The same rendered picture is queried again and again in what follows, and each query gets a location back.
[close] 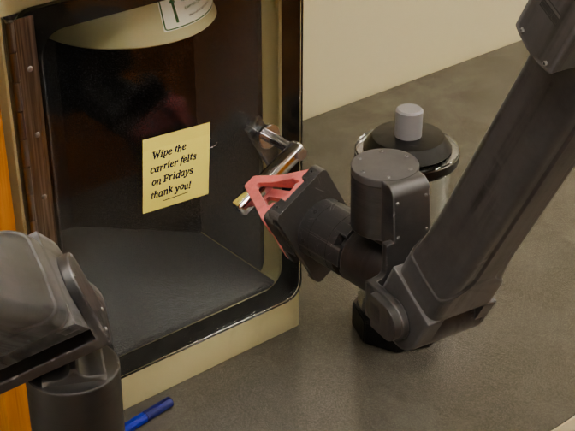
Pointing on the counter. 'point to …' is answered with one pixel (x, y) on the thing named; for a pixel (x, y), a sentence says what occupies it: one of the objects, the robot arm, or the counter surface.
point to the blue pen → (149, 414)
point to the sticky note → (175, 167)
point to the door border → (32, 126)
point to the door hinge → (15, 117)
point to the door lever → (269, 135)
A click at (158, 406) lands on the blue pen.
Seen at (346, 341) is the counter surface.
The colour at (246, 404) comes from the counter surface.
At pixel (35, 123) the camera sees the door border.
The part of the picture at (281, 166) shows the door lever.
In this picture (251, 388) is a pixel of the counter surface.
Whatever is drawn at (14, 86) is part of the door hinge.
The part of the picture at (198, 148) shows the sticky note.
